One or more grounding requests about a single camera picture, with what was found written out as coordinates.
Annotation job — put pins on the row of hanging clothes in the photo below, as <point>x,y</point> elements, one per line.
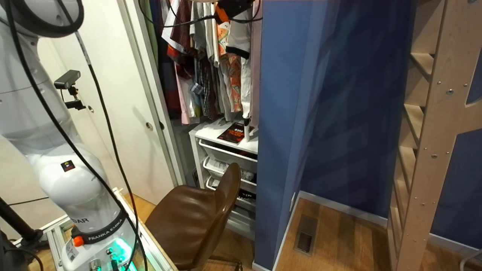
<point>203,75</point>

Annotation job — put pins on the white drawer unit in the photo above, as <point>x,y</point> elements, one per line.
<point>211,131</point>

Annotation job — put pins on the white wall socket plate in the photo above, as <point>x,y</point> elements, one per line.
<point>293,201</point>

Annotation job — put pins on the floor vent grille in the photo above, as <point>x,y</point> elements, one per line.
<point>305,235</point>

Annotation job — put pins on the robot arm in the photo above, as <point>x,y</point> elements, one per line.
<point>56,177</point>

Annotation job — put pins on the wooden loft ladder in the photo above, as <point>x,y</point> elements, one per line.
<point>429,150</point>

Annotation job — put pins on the white shirt with black trim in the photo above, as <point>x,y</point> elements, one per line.
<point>238,35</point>

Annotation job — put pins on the black book with orange print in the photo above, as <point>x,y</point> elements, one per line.
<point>234,132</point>

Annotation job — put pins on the white closet door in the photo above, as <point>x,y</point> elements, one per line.
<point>94,135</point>
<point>128,75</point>

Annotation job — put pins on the camera on mount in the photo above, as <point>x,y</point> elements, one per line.
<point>67,79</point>

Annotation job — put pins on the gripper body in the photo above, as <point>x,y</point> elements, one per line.
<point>233,6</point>

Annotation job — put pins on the brown leather chair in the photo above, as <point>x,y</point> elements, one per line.
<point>188,222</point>

